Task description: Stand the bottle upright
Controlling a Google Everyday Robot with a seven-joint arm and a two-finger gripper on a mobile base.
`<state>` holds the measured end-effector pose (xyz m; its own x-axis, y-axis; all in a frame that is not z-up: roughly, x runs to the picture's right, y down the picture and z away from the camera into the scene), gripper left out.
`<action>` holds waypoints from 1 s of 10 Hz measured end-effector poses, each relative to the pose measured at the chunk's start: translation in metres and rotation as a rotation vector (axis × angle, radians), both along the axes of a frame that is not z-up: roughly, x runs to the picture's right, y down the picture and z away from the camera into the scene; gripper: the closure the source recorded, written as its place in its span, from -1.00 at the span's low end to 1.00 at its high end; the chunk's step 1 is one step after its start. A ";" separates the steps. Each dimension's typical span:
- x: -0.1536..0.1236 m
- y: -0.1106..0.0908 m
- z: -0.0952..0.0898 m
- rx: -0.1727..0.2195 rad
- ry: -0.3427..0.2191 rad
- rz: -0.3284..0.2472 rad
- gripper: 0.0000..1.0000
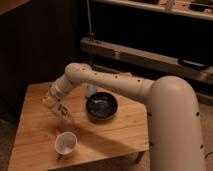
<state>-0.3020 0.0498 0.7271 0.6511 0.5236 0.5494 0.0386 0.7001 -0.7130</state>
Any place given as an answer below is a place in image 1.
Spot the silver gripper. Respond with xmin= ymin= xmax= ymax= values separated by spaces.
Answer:
xmin=43 ymin=94 xmax=73 ymax=124

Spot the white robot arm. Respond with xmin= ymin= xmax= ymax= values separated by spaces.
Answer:
xmin=43 ymin=63 xmax=206 ymax=171

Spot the white cup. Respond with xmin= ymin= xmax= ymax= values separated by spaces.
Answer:
xmin=54 ymin=132 xmax=77 ymax=155

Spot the black bowl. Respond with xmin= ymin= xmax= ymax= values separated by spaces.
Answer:
xmin=86 ymin=92 xmax=118 ymax=120

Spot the metal pole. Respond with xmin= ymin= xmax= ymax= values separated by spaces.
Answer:
xmin=86 ymin=0 xmax=94 ymax=41

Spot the small wooden table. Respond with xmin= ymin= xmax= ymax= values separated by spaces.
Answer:
xmin=8 ymin=83 xmax=148 ymax=171

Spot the cluttered shelf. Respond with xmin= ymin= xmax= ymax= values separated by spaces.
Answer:
xmin=93 ymin=0 xmax=213 ymax=21

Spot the grey metal bench rail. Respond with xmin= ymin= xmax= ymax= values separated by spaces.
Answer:
xmin=80 ymin=37 xmax=213 ymax=85

